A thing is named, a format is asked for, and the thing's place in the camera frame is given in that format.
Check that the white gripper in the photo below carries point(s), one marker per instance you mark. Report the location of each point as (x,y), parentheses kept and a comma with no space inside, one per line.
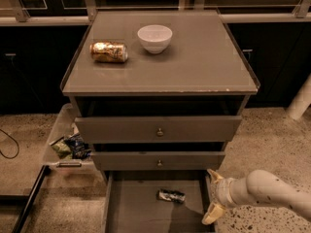
(219,190)

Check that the silver blue redbull can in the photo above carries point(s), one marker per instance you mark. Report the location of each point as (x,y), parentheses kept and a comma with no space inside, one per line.
(171,196)

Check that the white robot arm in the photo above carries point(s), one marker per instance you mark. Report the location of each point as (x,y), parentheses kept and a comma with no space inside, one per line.
(268,164)

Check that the grey bottom drawer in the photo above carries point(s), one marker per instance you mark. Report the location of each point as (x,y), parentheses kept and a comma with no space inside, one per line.
(132,205)

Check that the grey drawer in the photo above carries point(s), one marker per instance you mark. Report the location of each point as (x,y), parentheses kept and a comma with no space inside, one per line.
(142,129)
(171,160)
(132,205)

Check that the brass top drawer knob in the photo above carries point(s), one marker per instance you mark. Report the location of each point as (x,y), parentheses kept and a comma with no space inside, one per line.
(159,132)

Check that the grey top drawer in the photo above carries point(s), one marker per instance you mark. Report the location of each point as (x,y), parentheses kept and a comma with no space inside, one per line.
(142,129)

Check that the grey middle drawer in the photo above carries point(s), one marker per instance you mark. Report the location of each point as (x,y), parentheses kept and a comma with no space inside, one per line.
(171,160)

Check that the grey drawer cabinet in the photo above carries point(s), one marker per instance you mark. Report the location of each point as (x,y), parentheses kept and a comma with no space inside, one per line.
(201,73)

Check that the gold soda can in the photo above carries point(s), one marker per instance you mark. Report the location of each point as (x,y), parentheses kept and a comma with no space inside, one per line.
(109,52)

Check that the blue snack bag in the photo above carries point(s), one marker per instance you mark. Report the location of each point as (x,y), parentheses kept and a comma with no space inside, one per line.
(80,150)

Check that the clear plastic storage bin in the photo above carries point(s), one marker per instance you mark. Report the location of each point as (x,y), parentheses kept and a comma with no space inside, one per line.
(64,126)

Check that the green snack bag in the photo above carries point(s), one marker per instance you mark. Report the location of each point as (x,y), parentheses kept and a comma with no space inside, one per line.
(62,150)

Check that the white ceramic bowl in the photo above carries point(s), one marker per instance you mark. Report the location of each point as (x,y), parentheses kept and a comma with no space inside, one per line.
(155,38)

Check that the black floor rail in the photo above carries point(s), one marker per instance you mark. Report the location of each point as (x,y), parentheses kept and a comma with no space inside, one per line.
(23,202)

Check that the metal window frame railing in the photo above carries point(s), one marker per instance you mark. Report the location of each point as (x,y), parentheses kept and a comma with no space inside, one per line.
(79,11)

